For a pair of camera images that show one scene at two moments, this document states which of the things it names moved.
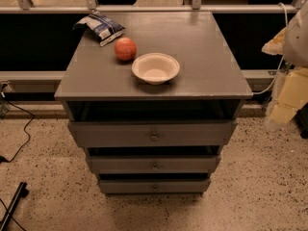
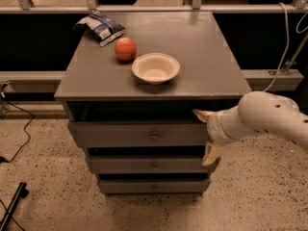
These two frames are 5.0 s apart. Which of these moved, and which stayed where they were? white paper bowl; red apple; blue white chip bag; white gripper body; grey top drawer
Moved: white gripper body
Stayed: white paper bowl; grey top drawer; blue white chip bag; red apple
